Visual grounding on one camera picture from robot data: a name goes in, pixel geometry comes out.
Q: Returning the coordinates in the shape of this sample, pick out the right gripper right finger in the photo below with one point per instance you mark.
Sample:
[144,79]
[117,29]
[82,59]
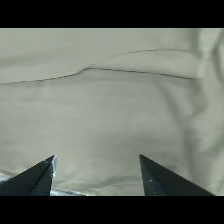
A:
[163,183]

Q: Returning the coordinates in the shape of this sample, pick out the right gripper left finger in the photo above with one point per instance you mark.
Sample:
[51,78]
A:
[35,181]

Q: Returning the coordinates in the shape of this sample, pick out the brown T-shirt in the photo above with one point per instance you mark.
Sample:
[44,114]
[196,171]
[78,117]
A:
[110,113]

